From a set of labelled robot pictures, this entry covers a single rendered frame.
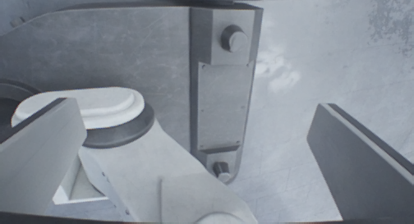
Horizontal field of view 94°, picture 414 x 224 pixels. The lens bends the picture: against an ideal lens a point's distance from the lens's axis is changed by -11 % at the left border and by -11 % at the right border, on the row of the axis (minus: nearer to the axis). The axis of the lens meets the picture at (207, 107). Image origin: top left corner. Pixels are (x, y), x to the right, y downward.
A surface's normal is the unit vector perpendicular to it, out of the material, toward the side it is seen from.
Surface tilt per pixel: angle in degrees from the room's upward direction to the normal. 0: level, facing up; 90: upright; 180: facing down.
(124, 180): 90
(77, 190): 90
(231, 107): 0
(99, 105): 90
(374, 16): 0
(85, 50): 0
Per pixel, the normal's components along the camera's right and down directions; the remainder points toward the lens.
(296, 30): 0.21, 0.51
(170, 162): 0.03, -0.86
